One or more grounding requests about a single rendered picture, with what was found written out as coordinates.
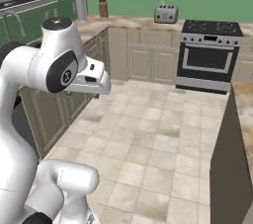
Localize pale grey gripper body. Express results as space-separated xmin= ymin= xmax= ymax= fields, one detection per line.
xmin=66 ymin=69 xmax=113 ymax=97

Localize beige sink cupboard run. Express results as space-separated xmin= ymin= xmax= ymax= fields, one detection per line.
xmin=19 ymin=28 xmax=112 ymax=161

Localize silver sink tap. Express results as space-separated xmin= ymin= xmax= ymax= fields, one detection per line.
xmin=1 ymin=10 xmax=28 ymax=43

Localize beige base cupboards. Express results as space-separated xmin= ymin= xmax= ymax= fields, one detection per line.
xmin=231 ymin=34 xmax=253 ymax=85
xmin=126 ymin=28 xmax=183 ymax=86

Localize white paper towel roll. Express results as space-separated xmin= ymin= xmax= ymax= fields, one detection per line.
xmin=74 ymin=0 xmax=89 ymax=22

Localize brown knife block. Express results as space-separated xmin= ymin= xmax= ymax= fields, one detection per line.
xmin=97 ymin=0 xmax=110 ymax=19

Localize silver toaster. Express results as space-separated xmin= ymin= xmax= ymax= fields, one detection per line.
xmin=153 ymin=1 xmax=180 ymax=25

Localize black and silver oven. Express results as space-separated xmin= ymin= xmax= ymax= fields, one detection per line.
xmin=175 ymin=19 xmax=244 ymax=96

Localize dark kitchen island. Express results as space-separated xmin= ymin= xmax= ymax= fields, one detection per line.
xmin=209 ymin=82 xmax=253 ymax=224

